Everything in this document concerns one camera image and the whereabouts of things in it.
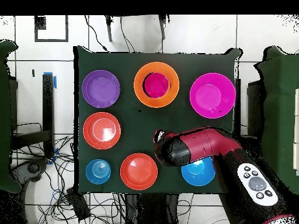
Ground wide red-orange bowl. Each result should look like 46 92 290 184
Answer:
120 153 159 191
83 111 121 151

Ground large yellow-orange bowl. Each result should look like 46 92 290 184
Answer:
133 61 180 109

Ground small magenta bowl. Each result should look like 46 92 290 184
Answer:
142 72 169 99

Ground large blue bowl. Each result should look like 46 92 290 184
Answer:
181 156 216 187

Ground large pink bowl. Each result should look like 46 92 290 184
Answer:
189 72 237 119

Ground dark green tablecloth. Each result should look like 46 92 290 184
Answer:
72 45 241 196

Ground small light blue bowl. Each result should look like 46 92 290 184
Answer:
85 159 112 186

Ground wide purple bowl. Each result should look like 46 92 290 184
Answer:
81 69 121 109

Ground black metal stand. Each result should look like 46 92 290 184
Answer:
11 73 55 158
233 78 261 141

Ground black floor power box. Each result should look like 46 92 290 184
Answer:
65 186 91 222

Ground grey stand leg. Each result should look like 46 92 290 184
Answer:
158 15 167 40
104 15 113 43

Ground blue tape strip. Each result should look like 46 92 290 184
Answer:
43 72 57 89

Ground green cloth covered table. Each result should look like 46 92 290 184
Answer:
0 38 23 194
253 45 299 194

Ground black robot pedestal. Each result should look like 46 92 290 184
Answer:
124 193 180 224

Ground black cable with plug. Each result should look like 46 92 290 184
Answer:
84 15 110 53

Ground tangled floor cables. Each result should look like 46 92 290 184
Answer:
13 135 127 224

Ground black square floor frame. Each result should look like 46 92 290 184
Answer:
34 15 69 43

